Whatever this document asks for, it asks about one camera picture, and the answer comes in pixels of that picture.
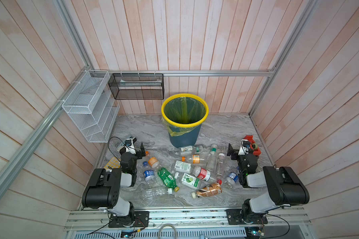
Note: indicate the clear bottle by bin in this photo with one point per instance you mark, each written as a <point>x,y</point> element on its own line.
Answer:
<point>191,149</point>

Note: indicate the yellow keypad calculator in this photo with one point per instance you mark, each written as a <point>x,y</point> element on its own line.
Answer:
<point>113,163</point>

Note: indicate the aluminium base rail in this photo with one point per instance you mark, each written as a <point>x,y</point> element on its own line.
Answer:
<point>190,223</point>

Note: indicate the red tape dispenser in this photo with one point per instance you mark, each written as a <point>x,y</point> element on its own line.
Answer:
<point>254,146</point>

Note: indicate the teal bin with yellow rim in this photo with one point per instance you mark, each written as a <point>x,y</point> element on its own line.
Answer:
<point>185,131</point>

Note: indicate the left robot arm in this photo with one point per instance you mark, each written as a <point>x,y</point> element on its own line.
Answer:
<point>103,189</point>

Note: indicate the brown tea bottle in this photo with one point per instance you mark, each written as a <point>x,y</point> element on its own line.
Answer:
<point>207,191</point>

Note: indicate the green cap clear bottle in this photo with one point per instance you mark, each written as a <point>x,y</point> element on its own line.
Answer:
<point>212,158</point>

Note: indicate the black wire mesh basket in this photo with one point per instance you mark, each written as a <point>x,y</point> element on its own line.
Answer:
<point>137,86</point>

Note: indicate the crushed clear plastic bottle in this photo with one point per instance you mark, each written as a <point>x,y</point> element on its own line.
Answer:
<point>152,193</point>

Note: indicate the blue label water bottle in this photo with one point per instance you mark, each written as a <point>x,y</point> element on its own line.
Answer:
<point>149,174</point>

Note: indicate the green plastic bottle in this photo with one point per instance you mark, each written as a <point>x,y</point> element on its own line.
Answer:
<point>168,180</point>

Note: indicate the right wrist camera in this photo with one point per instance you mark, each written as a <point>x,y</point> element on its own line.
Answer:
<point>245,147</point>

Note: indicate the white cap clear bottle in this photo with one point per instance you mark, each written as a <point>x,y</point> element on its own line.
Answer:
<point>220,165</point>

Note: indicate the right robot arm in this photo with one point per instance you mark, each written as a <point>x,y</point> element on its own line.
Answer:
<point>284,188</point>

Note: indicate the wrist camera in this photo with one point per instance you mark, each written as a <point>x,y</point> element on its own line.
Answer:
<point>131,142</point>
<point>245,147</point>

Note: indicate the yellow-green plastic bin liner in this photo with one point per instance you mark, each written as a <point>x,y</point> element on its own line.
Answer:
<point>184,112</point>

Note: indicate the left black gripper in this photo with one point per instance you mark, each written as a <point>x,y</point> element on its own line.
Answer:
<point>139,151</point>

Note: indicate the horizontal aluminium wall rail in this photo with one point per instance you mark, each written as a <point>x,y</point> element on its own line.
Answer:
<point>200,73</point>

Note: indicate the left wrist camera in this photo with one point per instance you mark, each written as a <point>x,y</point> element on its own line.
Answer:
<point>131,142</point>

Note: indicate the orange label clear bottle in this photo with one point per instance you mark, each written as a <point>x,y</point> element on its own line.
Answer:
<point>193,159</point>

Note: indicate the white wire mesh shelf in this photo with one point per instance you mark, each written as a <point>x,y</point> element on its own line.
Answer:
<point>91,106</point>

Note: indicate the lime label white bottle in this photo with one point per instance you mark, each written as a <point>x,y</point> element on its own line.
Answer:
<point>188,180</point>

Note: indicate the red label clear bottle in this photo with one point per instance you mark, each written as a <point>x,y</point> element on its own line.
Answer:
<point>206,175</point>

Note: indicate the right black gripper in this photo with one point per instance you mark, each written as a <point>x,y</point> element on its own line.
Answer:
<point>234,153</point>

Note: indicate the white label square bottle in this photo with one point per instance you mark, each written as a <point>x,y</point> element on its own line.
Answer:
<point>183,167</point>

